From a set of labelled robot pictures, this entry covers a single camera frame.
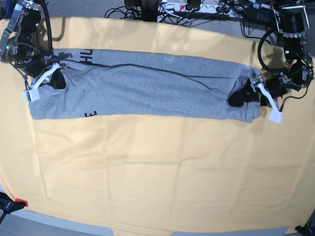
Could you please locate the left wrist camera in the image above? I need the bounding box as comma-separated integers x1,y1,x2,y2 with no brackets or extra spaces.
269,110,283,124

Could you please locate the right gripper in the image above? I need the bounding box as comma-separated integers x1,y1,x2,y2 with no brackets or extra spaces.
14,58,66,90

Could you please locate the yellow table cloth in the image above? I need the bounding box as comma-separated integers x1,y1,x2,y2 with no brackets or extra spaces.
0,15,315,236

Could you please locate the grey t-shirt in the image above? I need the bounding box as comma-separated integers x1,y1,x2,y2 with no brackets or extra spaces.
29,49,260,123

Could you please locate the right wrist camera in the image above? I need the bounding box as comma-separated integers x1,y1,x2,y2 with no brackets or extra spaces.
23,88,40,102

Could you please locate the white power strip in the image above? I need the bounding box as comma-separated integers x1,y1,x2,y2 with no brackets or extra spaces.
158,1,241,19

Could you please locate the red black clamp left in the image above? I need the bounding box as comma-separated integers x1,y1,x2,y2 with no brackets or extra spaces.
0,192,29,223

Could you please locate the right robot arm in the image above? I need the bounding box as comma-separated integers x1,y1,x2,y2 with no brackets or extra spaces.
0,0,66,90

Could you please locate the black clamp right corner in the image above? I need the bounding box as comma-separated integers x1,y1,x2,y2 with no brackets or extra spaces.
295,225,315,236

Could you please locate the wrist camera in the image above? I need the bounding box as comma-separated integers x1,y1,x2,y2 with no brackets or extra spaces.
269,110,283,124
23,88,40,102

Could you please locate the black power adapter box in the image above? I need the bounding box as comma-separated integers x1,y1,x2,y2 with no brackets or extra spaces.
244,7,276,27

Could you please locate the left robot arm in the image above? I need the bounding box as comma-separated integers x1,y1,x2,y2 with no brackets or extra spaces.
228,0,314,107

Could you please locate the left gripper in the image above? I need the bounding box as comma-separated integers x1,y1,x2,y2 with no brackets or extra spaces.
228,75,300,109

